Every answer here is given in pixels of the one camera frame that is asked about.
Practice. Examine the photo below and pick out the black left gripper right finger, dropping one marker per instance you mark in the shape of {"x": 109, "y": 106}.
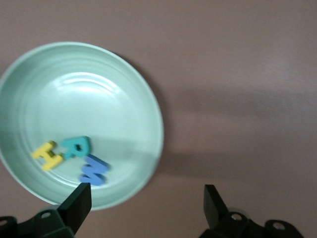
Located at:
{"x": 214, "y": 205}

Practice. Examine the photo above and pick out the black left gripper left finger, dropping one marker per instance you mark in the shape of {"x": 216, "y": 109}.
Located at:
{"x": 78, "y": 205}

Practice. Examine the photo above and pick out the blue capital letter M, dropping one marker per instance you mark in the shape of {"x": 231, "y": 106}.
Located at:
{"x": 92, "y": 171}

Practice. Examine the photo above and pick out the yellow letter H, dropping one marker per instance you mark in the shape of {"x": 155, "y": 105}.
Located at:
{"x": 48, "y": 155}

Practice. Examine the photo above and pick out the teal letter R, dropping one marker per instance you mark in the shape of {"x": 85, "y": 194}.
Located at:
{"x": 71, "y": 146}

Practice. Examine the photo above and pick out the green plate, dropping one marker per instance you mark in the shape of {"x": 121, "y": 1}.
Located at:
{"x": 86, "y": 106}

